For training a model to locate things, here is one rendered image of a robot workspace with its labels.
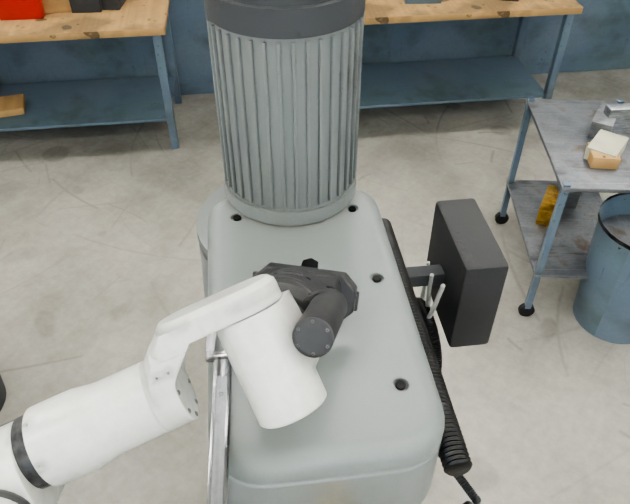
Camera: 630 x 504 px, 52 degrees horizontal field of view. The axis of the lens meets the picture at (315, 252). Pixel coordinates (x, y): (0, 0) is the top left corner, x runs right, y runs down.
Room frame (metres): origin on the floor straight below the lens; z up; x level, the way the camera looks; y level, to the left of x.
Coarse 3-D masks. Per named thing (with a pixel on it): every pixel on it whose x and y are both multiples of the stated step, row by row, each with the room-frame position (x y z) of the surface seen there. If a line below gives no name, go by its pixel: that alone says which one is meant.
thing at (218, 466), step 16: (208, 336) 0.49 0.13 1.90; (208, 352) 0.47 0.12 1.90; (224, 352) 0.47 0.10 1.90; (224, 368) 0.45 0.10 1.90; (224, 384) 0.43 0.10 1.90; (224, 400) 0.40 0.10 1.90; (224, 416) 0.38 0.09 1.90; (224, 432) 0.37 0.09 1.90; (224, 448) 0.35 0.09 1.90; (208, 464) 0.33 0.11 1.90; (224, 464) 0.33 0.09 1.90; (208, 480) 0.31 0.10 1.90; (224, 480) 0.31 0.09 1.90; (208, 496) 0.30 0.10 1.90; (224, 496) 0.30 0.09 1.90
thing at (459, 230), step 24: (456, 216) 0.94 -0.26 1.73; (480, 216) 0.94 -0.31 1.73; (432, 240) 0.97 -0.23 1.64; (456, 240) 0.87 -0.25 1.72; (480, 240) 0.87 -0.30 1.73; (432, 264) 0.94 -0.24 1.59; (456, 264) 0.83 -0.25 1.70; (480, 264) 0.80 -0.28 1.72; (504, 264) 0.80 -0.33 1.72; (432, 288) 0.92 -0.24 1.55; (456, 288) 0.81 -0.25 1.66; (480, 288) 0.79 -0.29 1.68; (456, 312) 0.79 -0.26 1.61; (480, 312) 0.80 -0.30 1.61; (456, 336) 0.79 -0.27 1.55; (480, 336) 0.80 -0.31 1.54
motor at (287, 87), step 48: (240, 0) 0.72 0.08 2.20; (288, 0) 0.71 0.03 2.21; (336, 0) 0.73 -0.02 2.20; (240, 48) 0.72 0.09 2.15; (288, 48) 0.71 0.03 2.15; (336, 48) 0.73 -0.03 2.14; (240, 96) 0.72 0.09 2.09; (288, 96) 0.71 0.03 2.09; (336, 96) 0.73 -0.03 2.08; (240, 144) 0.73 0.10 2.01; (288, 144) 0.71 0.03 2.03; (336, 144) 0.73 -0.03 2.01; (240, 192) 0.73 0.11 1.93; (288, 192) 0.71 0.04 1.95; (336, 192) 0.74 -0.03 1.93
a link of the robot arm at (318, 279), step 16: (256, 272) 0.54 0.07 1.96; (272, 272) 0.48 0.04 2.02; (288, 272) 0.46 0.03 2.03; (304, 272) 0.47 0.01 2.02; (320, 272) 0.52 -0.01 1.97; (336, 272) 0.53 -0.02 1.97; (320, 288) 0.45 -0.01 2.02; (336, 288) 0.49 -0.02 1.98; (352, 288) 0.51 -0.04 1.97; (352, 304) 0.50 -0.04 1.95
